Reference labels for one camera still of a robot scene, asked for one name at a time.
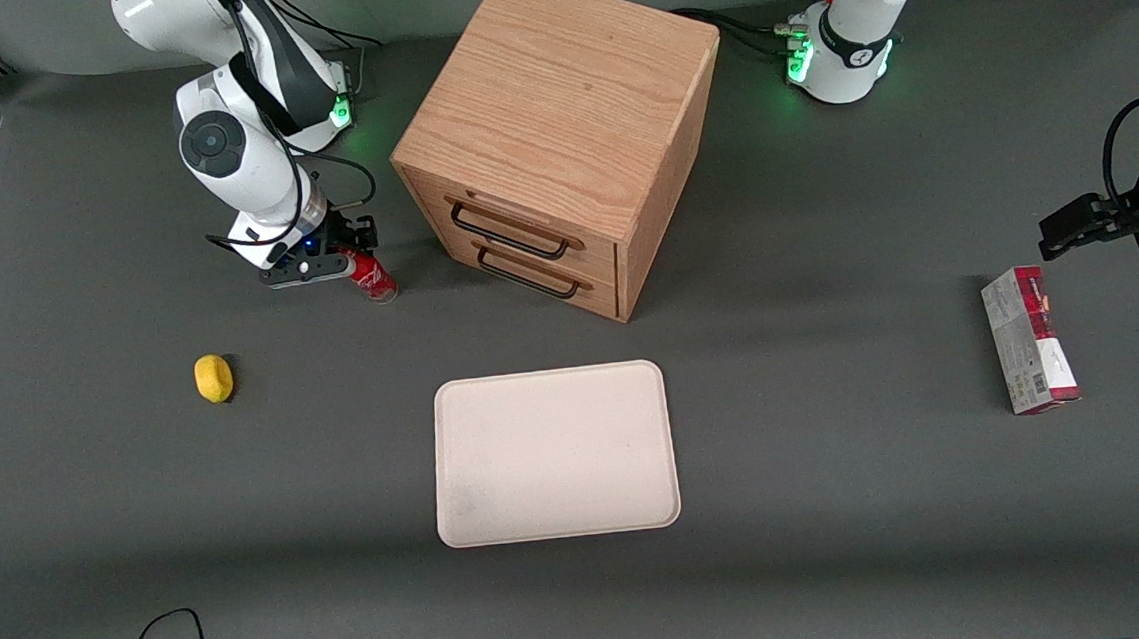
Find black arm base cables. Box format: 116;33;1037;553
282;0;386;100
673;0;813;67

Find wooden drawer front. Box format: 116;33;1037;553
441;218;623;331
414;161;621;296

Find yellow lemon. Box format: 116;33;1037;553
193;353;236;406

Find black left arm base cables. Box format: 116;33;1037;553
673;0;813;67

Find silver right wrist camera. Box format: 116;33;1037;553
258;252;359;291

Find wooden drawer cabinet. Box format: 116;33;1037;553
379;0;741;339

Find red coke bottle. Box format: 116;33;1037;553
342;245;401;307

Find black right arm base cables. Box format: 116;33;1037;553
282;0;386;100

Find beige plastic tray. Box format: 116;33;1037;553
426;357;685;550

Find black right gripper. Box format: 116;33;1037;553
302;211;384;279

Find red plaid cardboard box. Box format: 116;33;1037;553
979;262;1083;419

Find black metal drawer handle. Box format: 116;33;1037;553
474;239;582;307
448;192;571;268

